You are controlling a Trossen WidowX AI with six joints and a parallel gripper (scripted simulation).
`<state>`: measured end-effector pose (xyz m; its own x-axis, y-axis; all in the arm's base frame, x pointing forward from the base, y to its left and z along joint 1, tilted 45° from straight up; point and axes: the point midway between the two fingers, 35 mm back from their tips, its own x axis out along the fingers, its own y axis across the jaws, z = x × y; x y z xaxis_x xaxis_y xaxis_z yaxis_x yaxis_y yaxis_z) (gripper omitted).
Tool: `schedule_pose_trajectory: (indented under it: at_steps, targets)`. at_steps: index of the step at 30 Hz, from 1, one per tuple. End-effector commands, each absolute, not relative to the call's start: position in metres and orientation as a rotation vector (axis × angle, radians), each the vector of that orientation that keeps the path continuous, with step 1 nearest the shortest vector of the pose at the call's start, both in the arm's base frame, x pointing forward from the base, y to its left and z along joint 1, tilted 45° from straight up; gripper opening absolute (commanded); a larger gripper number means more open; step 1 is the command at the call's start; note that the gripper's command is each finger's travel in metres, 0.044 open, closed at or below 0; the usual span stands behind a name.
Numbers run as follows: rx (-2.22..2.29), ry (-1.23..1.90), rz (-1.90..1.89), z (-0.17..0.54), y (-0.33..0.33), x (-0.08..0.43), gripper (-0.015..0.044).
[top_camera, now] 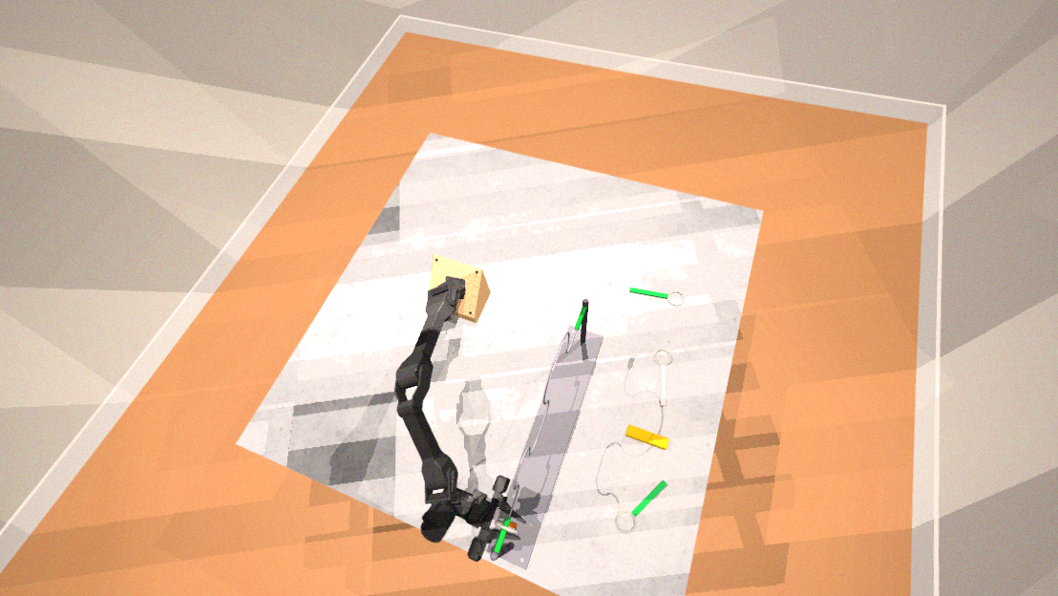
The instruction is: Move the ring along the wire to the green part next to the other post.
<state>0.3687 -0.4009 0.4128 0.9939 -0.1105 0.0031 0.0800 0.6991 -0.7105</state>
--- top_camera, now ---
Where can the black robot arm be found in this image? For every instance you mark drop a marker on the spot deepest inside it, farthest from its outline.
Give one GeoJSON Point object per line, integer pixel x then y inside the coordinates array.
{"type": "Point", "coordinates": [438, 469]}

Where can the yellow flat bar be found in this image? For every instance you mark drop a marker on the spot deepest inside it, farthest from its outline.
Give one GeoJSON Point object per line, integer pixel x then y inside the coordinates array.
{"type": "Point", "coordinates": [647, 437]}

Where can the grey loop with green handle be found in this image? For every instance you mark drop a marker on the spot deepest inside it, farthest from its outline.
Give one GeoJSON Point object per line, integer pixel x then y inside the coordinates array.
{"type": "Point", "coordinates": [641, 506]}
{"type": "Point", "coordinates": [657, 294]}

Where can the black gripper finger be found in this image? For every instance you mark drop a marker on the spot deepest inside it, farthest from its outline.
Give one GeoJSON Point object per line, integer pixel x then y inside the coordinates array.
{"type": "Point", "coordinates": [505, 507]}
{"type": "Point", "coordinates": [494, 534]}

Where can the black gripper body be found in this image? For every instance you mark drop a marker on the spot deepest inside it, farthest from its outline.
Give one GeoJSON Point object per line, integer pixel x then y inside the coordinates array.
{"type": "Point", "coordinates": [478, 545]}

